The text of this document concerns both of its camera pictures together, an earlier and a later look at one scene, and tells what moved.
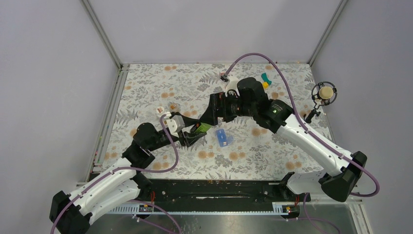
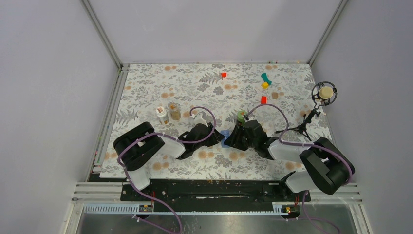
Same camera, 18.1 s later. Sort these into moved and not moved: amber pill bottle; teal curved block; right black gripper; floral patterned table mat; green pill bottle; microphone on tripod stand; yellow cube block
Moved: green pill bottle; right black gripper
Not moved: floral patterned table mat; yellow cube block; amber pill bottle; microphone on tripod stand; teal curved block
